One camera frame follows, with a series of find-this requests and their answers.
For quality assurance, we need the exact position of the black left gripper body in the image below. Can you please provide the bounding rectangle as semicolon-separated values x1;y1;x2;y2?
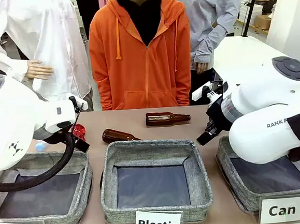
45;127;91;156

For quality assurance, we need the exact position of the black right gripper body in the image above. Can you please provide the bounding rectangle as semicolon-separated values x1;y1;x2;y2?
203;96;233;135

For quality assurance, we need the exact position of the crushed red drink can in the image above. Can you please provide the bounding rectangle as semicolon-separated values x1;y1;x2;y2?
72;123;87;142

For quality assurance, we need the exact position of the brown glass beer bottle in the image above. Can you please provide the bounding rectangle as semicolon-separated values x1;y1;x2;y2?
145;109;192;128
101;126;143;145

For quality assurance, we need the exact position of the clear bottle with blue cap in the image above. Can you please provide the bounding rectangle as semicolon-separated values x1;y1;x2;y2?
34;141;48;153

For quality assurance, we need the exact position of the person's right forearm orange sleeve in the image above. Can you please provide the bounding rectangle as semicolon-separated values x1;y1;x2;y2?
90;65;115;112

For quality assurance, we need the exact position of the person's left forearm orange sleeve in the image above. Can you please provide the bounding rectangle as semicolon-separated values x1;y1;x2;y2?
172;59;197;107

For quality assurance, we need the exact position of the grey fabric basket for cans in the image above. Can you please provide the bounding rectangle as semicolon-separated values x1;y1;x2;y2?
213;130;300;215

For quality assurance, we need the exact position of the grey fabric basket for plastic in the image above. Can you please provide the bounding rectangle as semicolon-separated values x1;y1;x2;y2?
96;134;216;224

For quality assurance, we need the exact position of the grey fabric basket for bottles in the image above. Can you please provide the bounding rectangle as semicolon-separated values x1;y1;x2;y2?
0;147;97;224

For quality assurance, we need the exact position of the white Can label card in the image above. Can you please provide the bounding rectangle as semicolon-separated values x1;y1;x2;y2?
258;196;300;224

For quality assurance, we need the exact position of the grey-shirt figure's hand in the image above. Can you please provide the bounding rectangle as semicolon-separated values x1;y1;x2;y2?
193;61;210;75

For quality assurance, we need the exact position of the white-shirt figure's hand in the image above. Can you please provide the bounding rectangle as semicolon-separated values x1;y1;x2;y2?
25;58;55;82

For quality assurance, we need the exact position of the white background table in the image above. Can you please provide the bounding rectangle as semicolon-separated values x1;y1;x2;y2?
210;30;300;87

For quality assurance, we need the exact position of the white Plastic label card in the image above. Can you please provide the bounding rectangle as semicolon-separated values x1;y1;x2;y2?
133;207;184;224

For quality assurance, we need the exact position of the person in orange hoodie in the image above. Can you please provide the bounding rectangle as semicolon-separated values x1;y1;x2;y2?
84;0;197;114

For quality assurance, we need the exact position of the figure in grey-blue shirt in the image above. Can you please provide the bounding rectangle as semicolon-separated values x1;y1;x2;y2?
166;0;249;108

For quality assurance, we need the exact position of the large cardboard box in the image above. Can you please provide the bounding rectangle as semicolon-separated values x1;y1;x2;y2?
253;13;274;32

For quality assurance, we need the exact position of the black stand pole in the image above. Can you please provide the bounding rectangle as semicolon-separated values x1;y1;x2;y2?
239;0;264;37

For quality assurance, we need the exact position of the figure in white shirt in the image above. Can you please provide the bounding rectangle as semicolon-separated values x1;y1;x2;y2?
0;0;94;112

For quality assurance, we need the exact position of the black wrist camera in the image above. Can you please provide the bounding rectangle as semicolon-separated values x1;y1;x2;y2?
201;81;226;102

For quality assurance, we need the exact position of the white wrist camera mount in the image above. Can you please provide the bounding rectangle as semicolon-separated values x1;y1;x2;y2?
191;81;213;100

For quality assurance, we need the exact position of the thick black arm cable hose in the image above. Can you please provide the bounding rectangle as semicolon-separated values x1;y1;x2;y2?
0;128;78;193

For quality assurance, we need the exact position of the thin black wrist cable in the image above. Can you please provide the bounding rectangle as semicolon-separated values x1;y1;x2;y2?
68;94;87;124

